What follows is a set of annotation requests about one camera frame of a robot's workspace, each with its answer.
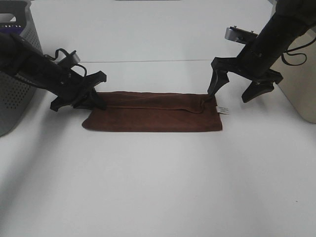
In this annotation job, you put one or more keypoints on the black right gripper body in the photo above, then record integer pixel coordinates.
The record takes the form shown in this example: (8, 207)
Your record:
(252, 64)

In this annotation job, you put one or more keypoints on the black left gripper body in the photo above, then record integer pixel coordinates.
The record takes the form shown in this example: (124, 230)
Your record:
(75, 91)

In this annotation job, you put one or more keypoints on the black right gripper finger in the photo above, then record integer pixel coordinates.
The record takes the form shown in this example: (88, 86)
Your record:
(256, 89)
(219, 78)

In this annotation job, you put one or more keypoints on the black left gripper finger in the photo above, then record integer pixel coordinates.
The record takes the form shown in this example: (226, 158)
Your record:
(90, 101)
(59, 102)

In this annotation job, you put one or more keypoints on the brown towel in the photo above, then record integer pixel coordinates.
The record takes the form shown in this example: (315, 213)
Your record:
(155, 112)

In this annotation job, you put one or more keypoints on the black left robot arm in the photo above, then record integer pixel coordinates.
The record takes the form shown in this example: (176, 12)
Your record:
(20, 60)

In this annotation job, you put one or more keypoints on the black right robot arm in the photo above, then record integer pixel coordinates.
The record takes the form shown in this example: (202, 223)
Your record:
(291, 19)

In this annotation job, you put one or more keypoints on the white towel care label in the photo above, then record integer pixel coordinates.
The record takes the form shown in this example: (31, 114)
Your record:
(222, 110)

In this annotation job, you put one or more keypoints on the grey perforated laundry basket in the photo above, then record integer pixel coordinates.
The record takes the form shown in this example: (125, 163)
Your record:
(14, 94)

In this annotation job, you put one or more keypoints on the beige storage bin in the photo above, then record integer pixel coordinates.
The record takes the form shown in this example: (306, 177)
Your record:
(299, 84)

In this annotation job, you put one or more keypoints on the purple cloth in basket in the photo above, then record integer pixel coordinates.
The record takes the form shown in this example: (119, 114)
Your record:
(8, 29)

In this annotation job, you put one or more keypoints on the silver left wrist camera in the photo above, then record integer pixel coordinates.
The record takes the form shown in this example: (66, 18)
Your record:
(69, 61)

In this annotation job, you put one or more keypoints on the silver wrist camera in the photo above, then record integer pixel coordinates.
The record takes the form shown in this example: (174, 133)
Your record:
(240, 36)
(69, 61)

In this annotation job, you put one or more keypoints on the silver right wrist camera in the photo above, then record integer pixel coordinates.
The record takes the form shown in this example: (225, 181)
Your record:
(240, 36)

